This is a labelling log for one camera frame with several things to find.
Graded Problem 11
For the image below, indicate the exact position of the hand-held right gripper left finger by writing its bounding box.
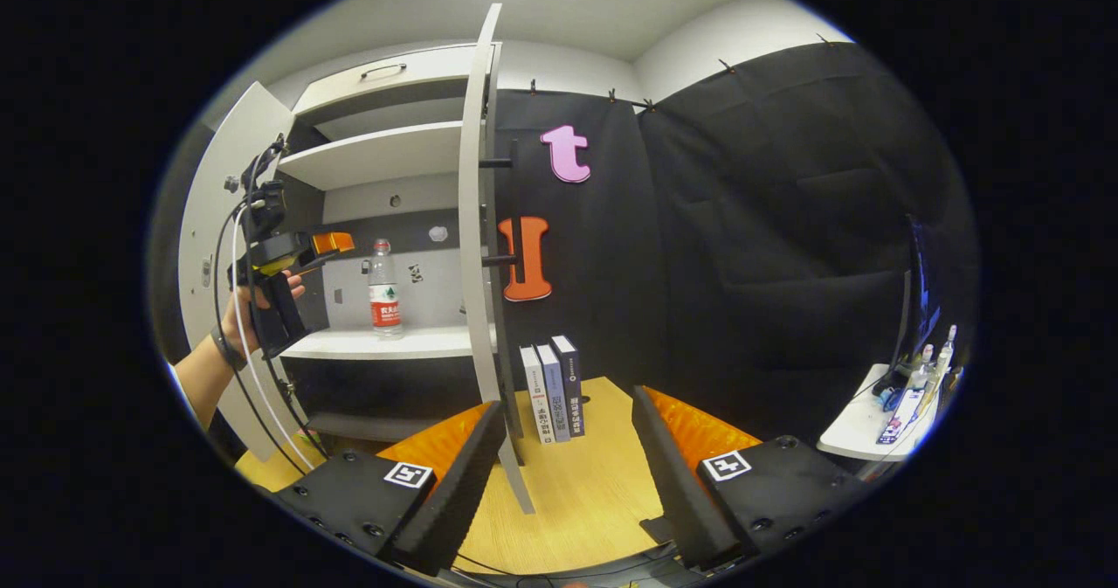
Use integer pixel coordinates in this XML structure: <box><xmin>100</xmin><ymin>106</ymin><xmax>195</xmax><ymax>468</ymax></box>
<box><xmin>271</xmin><ymin>400</ymin><xmax>509</xmax><ymax>576</ymax></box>

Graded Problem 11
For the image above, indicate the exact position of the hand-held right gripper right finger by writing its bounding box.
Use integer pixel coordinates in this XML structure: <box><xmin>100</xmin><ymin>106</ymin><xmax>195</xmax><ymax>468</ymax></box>
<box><xmin>631</xmin><ymin>385</ymin><xmax>874</xmax><ymax>571</ymax></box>

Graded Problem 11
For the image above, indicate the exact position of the clear water bottle red label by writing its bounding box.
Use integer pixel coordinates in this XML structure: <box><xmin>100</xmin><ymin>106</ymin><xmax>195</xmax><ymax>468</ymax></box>
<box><xmin>368</xmin><ymin>239</ymin><xmax>404</xmax><ymax>337</ymax></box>

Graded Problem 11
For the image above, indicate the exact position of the white door with cat sticker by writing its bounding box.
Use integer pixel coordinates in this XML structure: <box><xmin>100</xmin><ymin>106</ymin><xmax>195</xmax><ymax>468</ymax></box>
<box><xmin>458</xmin><ymin>3</ymin><xmax>535</xmax><ymax>515</ymax></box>

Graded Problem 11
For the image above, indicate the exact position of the white open cabinet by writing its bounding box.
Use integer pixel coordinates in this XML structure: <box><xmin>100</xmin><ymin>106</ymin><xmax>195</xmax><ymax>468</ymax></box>
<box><xmin>275</xmin><ymin>42</ymin><xmax>503</xmax><ymax>445</ymax></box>

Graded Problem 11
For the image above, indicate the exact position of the dark wristband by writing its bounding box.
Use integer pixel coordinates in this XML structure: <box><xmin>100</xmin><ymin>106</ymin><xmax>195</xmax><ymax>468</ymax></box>
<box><xmin>210</xmin><ymin>326</ymin><xmax>248</xmax><ymax>372</ymax></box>

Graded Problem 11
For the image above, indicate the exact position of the white book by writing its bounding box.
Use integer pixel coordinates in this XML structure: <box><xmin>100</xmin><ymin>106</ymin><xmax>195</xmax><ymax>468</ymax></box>
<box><xmin>520</xmin><ymin>345</ymin><xmax>555</xmax><ymax>446</ymax></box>

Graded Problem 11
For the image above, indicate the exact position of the grey-blue book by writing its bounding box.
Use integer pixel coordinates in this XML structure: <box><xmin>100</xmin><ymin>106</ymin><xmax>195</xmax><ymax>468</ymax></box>
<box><xmin>535</xmin><ymin>342</ymin><xmax>572</xmax><ymax>443</ymax></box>

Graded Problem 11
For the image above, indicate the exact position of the dark navy book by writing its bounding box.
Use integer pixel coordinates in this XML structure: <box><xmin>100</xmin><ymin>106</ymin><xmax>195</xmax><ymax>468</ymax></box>
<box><xmin>550</xmin><ymin>335</ymin><xmax>586</xmax><ymax>438</ymax></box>

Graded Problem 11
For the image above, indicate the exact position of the white cabinet drawer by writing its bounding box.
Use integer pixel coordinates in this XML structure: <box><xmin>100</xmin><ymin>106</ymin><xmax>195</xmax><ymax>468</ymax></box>
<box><xmin>293</xmin><ymin>44</ymin><xmax>503</xmax><ymax>117</ymax></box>

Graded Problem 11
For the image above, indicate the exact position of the white side table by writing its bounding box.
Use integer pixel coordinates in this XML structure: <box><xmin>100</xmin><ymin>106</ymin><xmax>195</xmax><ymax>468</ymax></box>
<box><xmin>818</xmin><ymin>363</ymin><xmax>944</xmax><ymax>462</ymax></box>

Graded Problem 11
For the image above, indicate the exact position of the flat printed card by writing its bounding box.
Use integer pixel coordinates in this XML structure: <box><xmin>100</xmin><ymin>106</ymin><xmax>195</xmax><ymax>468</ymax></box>
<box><xmin>876</xmin><ymin>389</ymin><xmax>927</xmax><ymax>446</ymax></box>

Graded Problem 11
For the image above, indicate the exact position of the black monitor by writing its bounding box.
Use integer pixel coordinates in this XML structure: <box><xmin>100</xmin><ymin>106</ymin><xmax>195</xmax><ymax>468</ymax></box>
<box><xmin>891</xmin><ymin>212</ymin><xmax>946</xmax><ymax>388</ymax></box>

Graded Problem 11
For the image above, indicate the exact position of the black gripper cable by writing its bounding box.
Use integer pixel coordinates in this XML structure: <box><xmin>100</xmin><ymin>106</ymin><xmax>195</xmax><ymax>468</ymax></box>
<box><xmin>212</xmin><ymin>138</ymin><xmax>331</xmax><ymax>475</ymax></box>

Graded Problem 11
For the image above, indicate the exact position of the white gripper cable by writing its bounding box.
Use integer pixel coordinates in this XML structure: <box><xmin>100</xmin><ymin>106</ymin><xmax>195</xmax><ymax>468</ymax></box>
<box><xmin>229</xmin><ymin>208</ymin><xmax>317</xmax><ymax>473</ymax></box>

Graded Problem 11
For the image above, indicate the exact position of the black door handle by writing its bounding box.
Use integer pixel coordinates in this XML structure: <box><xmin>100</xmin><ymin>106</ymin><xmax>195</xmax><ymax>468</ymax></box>
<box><xmin>479</xmin><ymin>140</ymin><xmax>525</xmax><ymax>287</ymax></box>

